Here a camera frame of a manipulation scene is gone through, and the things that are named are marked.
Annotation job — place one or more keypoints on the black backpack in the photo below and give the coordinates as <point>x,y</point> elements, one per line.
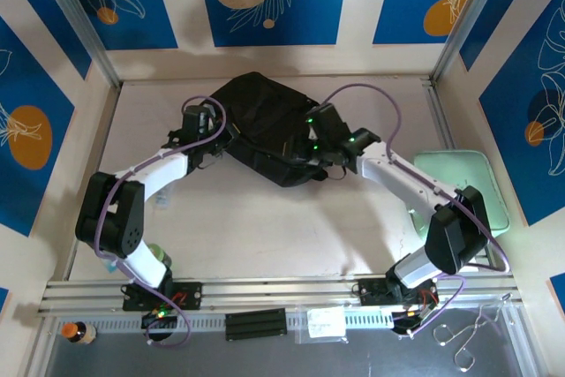
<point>265,121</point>

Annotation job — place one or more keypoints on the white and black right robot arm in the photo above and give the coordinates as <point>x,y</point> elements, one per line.
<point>459,231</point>

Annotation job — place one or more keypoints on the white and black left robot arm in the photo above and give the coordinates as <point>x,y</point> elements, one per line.
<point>110,218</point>

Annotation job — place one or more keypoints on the mint green pencil case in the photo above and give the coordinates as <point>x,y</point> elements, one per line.
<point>481,169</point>

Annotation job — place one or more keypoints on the small green bottle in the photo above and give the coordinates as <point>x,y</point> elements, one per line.
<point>161,255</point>

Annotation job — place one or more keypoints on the clear plastic bag with paper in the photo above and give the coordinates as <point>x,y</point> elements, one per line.
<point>322,324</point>

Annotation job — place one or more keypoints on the black ribbed block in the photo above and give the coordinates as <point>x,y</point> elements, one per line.
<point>255,325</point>

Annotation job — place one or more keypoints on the orange-capped brown bottle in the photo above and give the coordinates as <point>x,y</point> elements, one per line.
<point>79,333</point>

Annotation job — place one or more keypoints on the aluminium rail frame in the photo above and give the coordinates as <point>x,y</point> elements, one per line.
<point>273,288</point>

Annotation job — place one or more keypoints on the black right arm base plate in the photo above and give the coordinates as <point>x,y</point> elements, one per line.
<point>371,291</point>

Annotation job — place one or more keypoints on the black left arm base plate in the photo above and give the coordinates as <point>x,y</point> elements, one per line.
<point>190,295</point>

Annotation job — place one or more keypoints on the aluminium corner post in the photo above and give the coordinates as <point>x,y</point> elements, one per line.
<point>75,15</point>
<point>472,10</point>

